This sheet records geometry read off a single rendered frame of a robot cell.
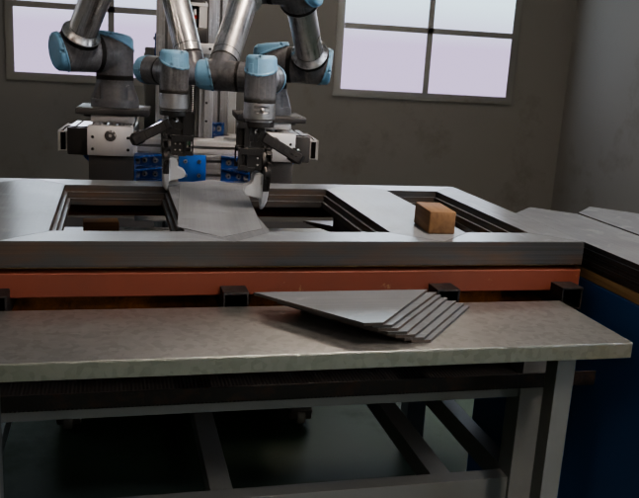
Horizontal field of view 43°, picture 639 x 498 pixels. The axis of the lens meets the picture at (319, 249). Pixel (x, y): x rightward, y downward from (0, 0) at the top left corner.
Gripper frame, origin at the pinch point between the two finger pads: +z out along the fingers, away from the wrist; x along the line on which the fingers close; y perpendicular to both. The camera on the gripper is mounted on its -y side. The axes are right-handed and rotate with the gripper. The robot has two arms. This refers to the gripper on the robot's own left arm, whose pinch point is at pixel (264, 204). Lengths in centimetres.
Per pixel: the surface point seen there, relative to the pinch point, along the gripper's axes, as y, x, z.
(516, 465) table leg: -56, 36, 55
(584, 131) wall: -271, -294, 3
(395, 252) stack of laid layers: -21.3, 37.0, 3.0
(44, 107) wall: 78, -353, 5
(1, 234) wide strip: 56, 32, 1
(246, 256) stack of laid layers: 10.0, 37.0, 3.8
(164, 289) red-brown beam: 26.0, 37.0, 10.3
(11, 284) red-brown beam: 54, 37, 9
